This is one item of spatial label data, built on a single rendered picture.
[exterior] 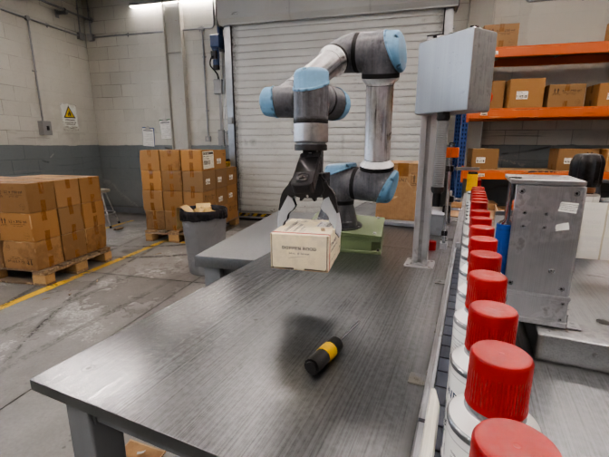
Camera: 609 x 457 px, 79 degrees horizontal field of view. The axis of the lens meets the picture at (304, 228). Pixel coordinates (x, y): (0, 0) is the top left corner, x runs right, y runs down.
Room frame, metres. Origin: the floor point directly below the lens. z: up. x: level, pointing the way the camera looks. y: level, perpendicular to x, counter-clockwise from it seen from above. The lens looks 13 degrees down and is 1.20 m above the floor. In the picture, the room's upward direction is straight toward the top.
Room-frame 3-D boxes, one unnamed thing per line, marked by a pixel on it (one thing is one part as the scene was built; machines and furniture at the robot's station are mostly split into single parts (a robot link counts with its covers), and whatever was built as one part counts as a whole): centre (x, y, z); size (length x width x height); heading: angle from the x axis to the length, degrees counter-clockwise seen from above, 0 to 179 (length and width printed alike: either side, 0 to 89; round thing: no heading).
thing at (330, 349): (0.62, -0.06, 0.84); 0.20 x 0.03 x 0.03; 148
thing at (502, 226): (0.67, -0.38, 0.98); 0.03 x 0.03 x 0.16
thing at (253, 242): (1.55, -0.17, 0.81); 0.90 x 0.90 x 0.04; 76
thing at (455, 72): (1.05, -0.40, 1.38); 0.17 x 0.10 x 0.19; 31
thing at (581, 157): (1.07, -0.81, 1.03); 0.09 x 0.09 x 0.30
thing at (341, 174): (1.36, -0.14, 1.07); 0.13 x 0.12 x 0.14; 62
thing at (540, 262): (0.69, -0.43, 1.01); 0.14 x 0.13 x 0.26; 156
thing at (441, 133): (1.00, -0.36, 1.18); 0.04 x 0.04 x 0.21
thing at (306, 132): (0.83, -0.01, 1.22); 0.08 x 0.08 x 0.05
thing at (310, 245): (0.80, -0.01, 0.99); 0.16 x 0.12 x 0.07; 166
